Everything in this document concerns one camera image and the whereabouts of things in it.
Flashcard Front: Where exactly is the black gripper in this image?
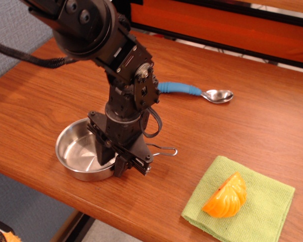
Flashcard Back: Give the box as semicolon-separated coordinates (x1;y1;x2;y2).
88;111;153;177

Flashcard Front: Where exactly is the silver steel pan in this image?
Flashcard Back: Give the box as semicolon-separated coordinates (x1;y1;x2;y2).
55;118;178;182

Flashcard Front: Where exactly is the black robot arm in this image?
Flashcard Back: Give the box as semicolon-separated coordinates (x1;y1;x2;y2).
25;1;161;177

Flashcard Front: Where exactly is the green folded cloth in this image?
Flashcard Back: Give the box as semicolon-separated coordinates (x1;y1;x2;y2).
181;156;295;241

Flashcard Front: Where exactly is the wooden table leg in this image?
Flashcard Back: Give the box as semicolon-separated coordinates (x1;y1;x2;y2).
50;210;95;241

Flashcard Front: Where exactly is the orange plastic fruit slice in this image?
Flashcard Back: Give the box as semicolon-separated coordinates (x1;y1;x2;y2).
202;172;247;218

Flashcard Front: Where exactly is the orange object at corner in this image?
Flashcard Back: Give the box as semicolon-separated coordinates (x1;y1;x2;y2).
0;231;21;242

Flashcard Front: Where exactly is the black braided cable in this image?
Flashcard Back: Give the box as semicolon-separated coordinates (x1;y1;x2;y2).
0;36;78;69

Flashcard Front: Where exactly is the blue handled metal spoon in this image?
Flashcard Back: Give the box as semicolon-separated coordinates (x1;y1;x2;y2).
158;82;234;104

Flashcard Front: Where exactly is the orange panel black frame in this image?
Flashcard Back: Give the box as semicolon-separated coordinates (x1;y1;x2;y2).
114;1;303;68

